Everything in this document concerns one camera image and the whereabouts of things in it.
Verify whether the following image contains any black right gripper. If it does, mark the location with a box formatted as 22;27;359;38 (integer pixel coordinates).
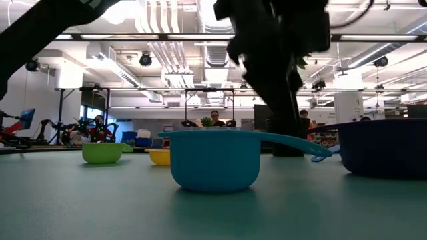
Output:
213;0;331;134

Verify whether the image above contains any teal measuring cup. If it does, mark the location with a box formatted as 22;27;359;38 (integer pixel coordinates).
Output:
157;129;333;193

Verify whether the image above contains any purple measuring cup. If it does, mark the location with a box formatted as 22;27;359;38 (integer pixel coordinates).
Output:
306;117;427;180

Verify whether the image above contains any yellow measuring cup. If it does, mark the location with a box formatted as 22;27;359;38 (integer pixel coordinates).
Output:
144;148;171;167

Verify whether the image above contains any green measuring cup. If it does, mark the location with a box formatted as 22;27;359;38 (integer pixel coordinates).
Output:
81;142;134;165

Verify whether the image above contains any black monitor screen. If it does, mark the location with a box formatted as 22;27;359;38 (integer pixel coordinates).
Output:
253;104;268;131

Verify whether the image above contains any red cart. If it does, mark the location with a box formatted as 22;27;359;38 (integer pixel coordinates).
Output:
162;125;174;148

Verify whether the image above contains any black computer monitor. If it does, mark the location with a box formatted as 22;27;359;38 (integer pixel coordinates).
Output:
406;104;427;119

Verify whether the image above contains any green table mat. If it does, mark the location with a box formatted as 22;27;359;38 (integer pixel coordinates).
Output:
0;150;427;240

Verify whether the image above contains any blue tilted monitor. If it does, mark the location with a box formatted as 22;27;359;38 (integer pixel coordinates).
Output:
19;108;36;131

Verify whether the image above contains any ribbed silver ceiling duct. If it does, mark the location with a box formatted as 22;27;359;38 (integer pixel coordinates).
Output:
195;0;242;105

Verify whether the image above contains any black rig frame with monitor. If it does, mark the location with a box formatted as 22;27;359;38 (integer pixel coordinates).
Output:
55;86;111;145

